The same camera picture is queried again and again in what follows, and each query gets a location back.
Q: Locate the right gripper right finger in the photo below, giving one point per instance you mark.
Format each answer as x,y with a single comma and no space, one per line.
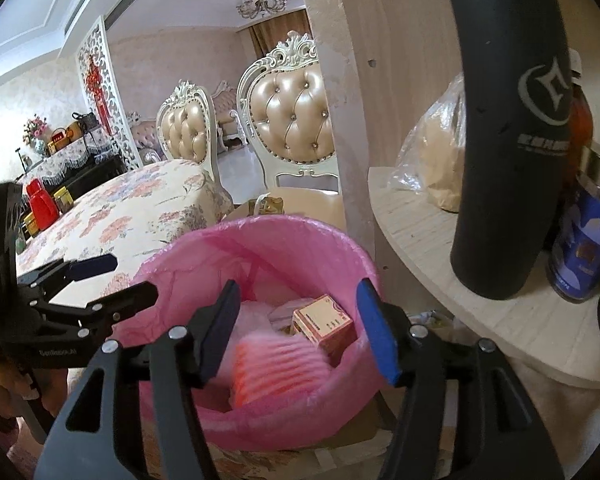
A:
499,432

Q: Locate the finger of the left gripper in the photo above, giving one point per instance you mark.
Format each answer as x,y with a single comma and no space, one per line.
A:
121,305
60,272

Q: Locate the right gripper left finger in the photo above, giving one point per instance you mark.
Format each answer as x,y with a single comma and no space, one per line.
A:
97,434

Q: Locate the pink foam fruit net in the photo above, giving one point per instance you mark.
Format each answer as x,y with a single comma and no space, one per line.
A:
273,364

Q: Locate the cardboard tea box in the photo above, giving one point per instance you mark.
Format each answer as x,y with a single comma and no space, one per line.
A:
325,324

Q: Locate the pink lined trash bin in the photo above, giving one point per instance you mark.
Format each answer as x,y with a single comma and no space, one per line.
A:
274,259

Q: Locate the person's left hand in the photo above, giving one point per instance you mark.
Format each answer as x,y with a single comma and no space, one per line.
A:
52,384

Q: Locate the yellow lid jar left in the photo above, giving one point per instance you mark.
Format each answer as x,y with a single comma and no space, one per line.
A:
30,225

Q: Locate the yellow lid jar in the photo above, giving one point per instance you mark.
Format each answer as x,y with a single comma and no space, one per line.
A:
30,225
63,200

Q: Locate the red thermos jug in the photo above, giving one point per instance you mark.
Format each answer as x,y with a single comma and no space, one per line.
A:
42,204

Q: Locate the yellow lid jar right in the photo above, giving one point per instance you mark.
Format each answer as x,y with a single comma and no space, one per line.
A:
63,200

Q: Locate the floral tablecloth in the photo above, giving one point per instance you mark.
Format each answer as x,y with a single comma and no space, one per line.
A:
131,216

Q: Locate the black piano with lace cover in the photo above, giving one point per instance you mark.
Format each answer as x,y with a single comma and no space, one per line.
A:
81,166

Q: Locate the wooden round shelf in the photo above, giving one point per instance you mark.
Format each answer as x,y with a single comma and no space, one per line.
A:
523,314

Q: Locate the flower vase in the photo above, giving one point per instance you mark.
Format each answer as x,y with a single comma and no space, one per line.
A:
34,134

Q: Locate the gold tufted chair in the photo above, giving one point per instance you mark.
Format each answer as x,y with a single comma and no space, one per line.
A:
187,129
282,109

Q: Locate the red chinese knot ornament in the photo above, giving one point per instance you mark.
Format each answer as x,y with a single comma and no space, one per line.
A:
93,83

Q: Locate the black thermos bottle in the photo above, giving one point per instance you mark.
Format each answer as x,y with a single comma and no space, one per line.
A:
518,94

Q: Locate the blue tin can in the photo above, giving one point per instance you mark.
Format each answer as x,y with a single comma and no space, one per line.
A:
574,265

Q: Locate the plastic bag of food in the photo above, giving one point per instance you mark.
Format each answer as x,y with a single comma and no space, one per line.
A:
432,158

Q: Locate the chandelier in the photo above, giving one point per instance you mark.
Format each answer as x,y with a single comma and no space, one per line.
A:
251,9

